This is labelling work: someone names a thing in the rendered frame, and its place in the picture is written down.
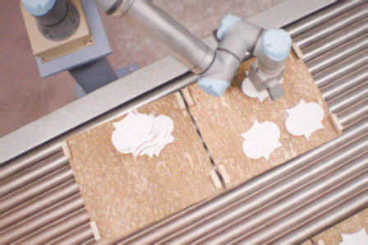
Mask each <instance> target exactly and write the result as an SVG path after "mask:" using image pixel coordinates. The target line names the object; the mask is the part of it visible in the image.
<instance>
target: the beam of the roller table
mask: <svg viewBox="0 0 368 245"><path fill-rule="evenodd" d="M343 1H345V0H285V1H284V2H280V3H278V4H277V5H274V6H272V7H270V8H267V9H265V10H263V11H262V12H259V13H256V14H255V15H252V16H251V17H248V18H246V19H245V20H246V21H249V22H250V23H253V24H255V25H258V26H259V27H262V28H263V29H266V30H271V29H273V28H280V29H282V30H284V29H286V28H288V27H289V26H291V25H295V24H296V23H298V22H299V21H302V20H305V19H306V18H309V17H310V16H313V15H315V14H316V13H319V12H322V11H323V10H326V9H327V8H330V7H332V6H335V5H336V4H339V3H340V2H343ZM201 41H202V42H204V43H205V44H206V45H208V46H209V47H210V48H211V49H213V51H215V49H216V48H217V47H218V45H219V43H218V41H217V40H216V39H215V37H214V35H213V34H212V35H209V36H208V37H205V38H203V39H201ZM191 73H193V72H192V71H191V70H190V69H189V68H187V67H186V66H185V65H183V64H182V63H180V62H179V61H178V60H176V59H175V58H173V57H172V56H171V55H167V56H166V57H164V58H161V59H158V60H157V61H156V62H152V63H150V64H149V65H148V66H144V67H142V68H140V69H139V70H136V71H134V72H131V73H130V74H127V75H126V76H123V77H122V78H121V79H117V80H116V81H113V82H112V83H109V84H108V85H106V86H103V87H100V88H99V89H98V90H95V91H93V92H91V93H89V94H87V95H85V96H83V97H81V98H79V99H77V100H74V101H73V102H70V103H69V104H66V105H65V106H62V107H61V108H60V109H57V110H55V111H52V112H51V113H48V114H46V115H44V116H43V117H41V118H38V119H36V120H35V121H33V122H30V123H28V124H27V125H25V126H23V127H20V128H18V129H16V130H15V131H13V132H10V133H8V134H6V135H5V136H2V137H1V138H0V168H1V167H3V166H4V165H7V164H10V163H11V162H12V161H15V160H16V159H19V158H21V157H22V156H25V155H28V154H29V153H30V152H33V151H34V150H37V149H39V148H40V147H42V146H45V145H47V144H49V143H51V142H53V141H56V140H57V139H59V138H60V137H63V136H65V135H67V134H69V133H72V132H73V131H75V130H77V129H79V128H81V127H83V126H84V125H88V124H89V123H92V122H93V121H96V120H97V119H98V118H101V117H104V116H105V115H107V114H110V113H111V112H114V111H115V110H118V109H119V108H122V107H123V106H126V105H128V104H130V103H132V102H133V101H136V100H137V99H140V98H141V97H144V96H145V95H149V94H150V93H153V92H154V91H156V90H158V89H161V88H162V87H164V86H167V85H168V84H171V83H173V82H175V81H176V80H179V79H181V78H183V77H184V76H188V75H190V74H191Z"/></svg>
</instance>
